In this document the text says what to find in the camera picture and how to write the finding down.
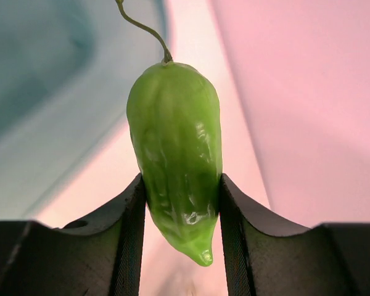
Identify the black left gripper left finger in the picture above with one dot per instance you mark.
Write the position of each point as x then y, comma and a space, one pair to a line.
97, 254

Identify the light green pepper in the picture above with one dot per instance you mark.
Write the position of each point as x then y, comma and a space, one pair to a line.
173, 113

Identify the teal plastic bin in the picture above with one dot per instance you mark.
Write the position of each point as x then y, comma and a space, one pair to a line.
66, 69

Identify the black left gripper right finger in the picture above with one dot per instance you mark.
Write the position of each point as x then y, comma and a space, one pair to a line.
266, 254

